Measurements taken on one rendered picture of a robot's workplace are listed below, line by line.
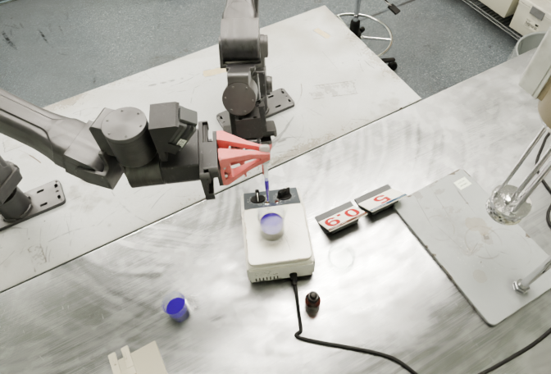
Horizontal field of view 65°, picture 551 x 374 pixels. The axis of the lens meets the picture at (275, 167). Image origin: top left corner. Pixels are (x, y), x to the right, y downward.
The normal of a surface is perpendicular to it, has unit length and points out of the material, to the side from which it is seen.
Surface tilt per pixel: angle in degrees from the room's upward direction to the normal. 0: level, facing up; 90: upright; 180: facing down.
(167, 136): 90
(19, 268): 0
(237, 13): 18
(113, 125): 0
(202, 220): 0
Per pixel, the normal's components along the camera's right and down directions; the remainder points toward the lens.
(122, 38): -0.04, -0.58
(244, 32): -0.03, -0.30
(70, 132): 0.34, -0.44
